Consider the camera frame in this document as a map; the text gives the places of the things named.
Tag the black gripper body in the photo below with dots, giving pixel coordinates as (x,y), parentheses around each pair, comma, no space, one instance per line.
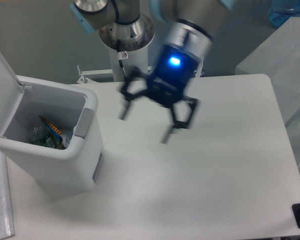
(173,70)

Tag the crushed clear plastic bottle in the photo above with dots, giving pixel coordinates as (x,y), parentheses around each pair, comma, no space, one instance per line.
(39,136)

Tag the white plastic wrapper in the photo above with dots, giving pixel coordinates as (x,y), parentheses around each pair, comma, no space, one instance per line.
(52,142)

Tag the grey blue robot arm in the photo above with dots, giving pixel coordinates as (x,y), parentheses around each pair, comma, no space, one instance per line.
(125,30)

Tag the white trash can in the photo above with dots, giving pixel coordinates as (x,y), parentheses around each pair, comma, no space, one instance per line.
(68,107)

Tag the white trash can lid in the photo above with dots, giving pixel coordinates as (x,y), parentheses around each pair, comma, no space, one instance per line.
(2,87)

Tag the colourful snack wrapper in bin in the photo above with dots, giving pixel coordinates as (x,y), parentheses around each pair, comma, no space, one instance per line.
(56,132)

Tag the translucent plastic box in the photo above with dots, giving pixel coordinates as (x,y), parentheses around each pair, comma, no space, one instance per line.
(278,57)

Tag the blue plastic bag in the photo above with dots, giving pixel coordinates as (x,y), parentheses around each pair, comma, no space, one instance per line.
(281,10)

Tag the white paper notebook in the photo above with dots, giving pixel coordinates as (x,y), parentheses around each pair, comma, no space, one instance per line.
(7,226)

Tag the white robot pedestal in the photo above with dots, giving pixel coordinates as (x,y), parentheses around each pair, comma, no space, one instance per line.
(136,58)

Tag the white pedestal base bracket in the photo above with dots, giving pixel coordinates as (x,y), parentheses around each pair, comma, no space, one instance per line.
(107,76)

